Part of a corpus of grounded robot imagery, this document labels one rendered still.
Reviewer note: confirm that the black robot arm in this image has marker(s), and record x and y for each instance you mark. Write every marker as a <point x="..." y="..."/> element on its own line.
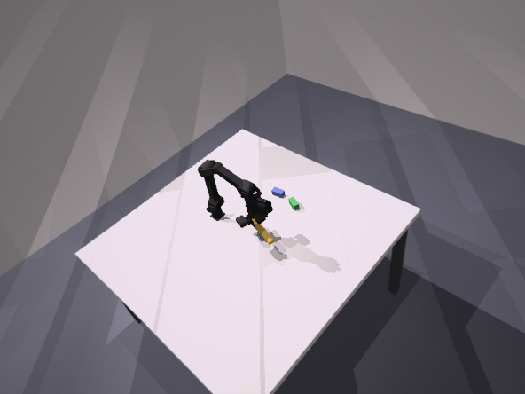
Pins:
<point x="245" y="188"/>

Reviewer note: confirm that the yellow bar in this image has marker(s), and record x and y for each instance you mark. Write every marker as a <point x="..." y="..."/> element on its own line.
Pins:
<point x="263" y="232"/>

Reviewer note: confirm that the blue rectangular block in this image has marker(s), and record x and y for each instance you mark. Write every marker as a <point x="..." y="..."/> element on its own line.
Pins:
<point x="278" y="192"/>

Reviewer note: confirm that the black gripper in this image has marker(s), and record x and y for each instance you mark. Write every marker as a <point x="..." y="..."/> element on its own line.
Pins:
<point x="247" y="220"/>

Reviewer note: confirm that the green rectangular block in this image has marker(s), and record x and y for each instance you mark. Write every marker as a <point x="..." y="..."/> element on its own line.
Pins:
<point x="294" y="204"/>

